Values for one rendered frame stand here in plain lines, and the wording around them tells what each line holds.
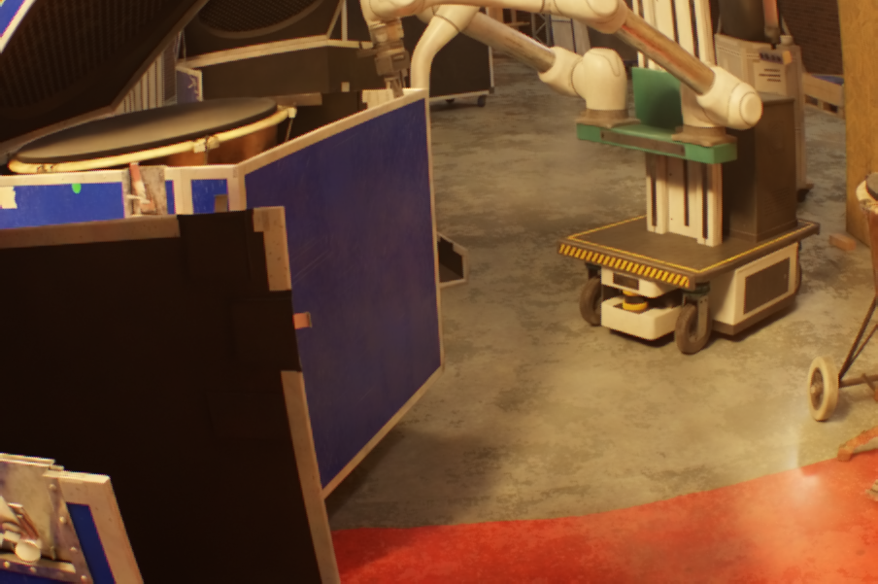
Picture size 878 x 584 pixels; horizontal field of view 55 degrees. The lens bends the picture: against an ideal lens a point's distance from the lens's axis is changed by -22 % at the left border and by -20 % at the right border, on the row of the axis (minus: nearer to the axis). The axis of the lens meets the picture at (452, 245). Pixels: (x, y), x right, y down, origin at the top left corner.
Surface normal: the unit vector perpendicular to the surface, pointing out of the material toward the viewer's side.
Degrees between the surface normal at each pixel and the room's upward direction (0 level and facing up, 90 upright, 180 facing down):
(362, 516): 0
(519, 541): 0
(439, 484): 0
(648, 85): 90
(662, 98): 90
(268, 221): 90
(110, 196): 90
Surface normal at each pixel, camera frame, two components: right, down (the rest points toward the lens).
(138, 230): -0.01, 0.26
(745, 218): -0.79, 0.20
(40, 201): -0.32, 0.26
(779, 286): 0.61, 0.18
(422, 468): -0.05, -0.96
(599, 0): 0.26, 0.19
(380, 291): 0.95, 0.04
